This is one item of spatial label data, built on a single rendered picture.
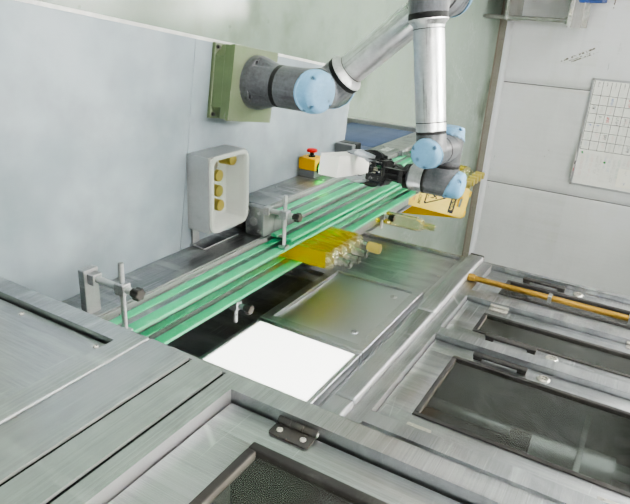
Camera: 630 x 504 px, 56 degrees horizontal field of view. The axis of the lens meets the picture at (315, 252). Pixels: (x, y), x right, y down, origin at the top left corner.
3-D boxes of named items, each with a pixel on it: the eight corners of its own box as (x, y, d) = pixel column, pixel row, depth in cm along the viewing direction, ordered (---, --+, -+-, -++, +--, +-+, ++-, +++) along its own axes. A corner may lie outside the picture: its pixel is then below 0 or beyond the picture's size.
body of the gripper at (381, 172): (366, 156, 169) (405, 163, 164) (378, 155, 176) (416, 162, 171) (362, 183, 171) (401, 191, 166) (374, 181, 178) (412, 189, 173)
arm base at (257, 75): (245, 48, 165) (274, 52, 160) (275, 62, 178) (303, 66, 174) (234, 103, 167) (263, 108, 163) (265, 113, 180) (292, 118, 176)
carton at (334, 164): (320, 152, 171) (339, 156, 168) (357, 150, 191) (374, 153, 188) (318, 174, 172) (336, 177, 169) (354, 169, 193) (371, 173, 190)
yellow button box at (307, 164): (296, 174, 221) (314, 178, 218) (297, 155, 218) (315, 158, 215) (306, 171, 227) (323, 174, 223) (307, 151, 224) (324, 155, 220)
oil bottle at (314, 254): (275, 255, 195) (332, 271, 186) (275, 239, 193) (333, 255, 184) (284, 250, 200) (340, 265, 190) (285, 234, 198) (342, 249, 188)
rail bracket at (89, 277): (64, 314, 138) (135, 344, 128) (56, 247, 131) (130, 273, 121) (81, 307, 142) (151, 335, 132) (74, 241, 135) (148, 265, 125)
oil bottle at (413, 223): (374, 221, 263) (431, 234, 252) (377, 208, 263) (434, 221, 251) (379, 221, 268) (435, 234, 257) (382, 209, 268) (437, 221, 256)
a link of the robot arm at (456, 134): (457, 130, 151) (450, 173, 155) (470, 126, 161) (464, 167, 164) (427, 126, 155) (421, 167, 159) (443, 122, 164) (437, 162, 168)
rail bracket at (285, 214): (262, 243, 186) (296, 253, 180) (263, 191, 180) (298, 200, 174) (267, 241, 188) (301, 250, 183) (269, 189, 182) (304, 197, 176)
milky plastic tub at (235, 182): (188, 229, 174) (212, 236, 170) (187, 153, 165) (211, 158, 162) (226, 214, 188) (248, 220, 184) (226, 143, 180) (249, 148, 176)
